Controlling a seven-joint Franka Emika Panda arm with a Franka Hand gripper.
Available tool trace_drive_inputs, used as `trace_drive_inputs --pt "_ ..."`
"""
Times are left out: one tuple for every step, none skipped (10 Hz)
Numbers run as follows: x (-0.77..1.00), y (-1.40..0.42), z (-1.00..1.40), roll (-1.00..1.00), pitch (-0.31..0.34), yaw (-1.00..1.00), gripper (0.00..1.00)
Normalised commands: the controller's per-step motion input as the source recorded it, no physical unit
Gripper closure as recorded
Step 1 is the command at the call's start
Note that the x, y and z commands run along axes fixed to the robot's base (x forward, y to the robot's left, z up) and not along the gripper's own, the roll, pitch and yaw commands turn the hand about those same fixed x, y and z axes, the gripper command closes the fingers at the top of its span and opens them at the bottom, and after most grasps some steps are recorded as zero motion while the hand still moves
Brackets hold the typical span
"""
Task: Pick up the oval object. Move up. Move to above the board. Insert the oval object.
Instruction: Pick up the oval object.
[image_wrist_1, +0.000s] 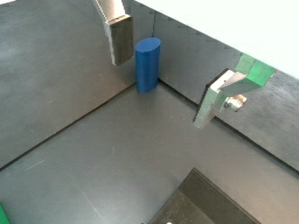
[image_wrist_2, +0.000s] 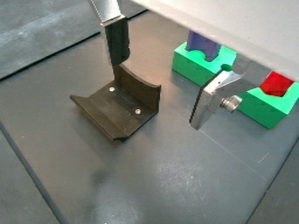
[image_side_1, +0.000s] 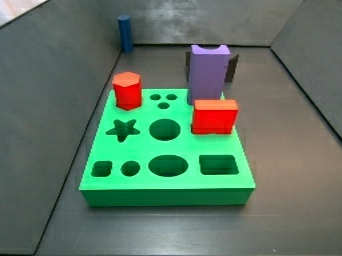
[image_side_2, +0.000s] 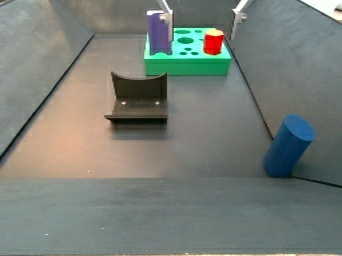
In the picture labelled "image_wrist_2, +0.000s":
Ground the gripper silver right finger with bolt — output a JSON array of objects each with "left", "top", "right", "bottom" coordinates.
[{"left": 189, "top": 70, "right": 241, "bottom": 130}]

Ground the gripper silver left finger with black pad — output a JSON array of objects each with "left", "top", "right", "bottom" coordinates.
[{"left": 87, "top": 0, "right": 129, "bottom": 67}]

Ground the green shape sorter board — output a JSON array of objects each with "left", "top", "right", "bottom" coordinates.
[{"left": 172, "top": 45, "right": 299, "bottom": 129}]

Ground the red rectangular block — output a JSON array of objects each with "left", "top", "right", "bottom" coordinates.
[{"left": 260, "top": 72, "right": 293, "bottom": 97}]

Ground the purple tall notched block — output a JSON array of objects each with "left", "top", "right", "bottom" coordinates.
[{"left": 185, "top": 31, "right": 220, "bottom": 62}]

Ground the black curved cradle holder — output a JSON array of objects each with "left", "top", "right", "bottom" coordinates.
[{"left": 69, "top": 65, "right": 161, "bottom": 141}]

